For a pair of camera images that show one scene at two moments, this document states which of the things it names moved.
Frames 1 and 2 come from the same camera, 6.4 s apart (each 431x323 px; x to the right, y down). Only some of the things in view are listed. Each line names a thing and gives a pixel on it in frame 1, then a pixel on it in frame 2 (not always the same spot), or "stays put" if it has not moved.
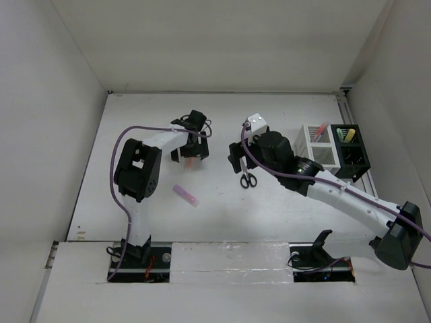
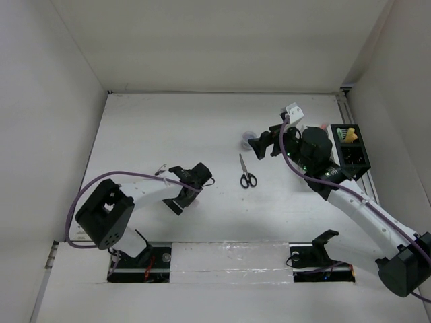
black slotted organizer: x=353 y=157 stays put
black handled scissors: x=248 y=178 stays put
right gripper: x=238 y=151 to x=259 y=145
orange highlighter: x=188 y=163 to x=351 y=136
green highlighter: x=340 y=134 stays put
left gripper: x=200 y=150 to x=181 y=203
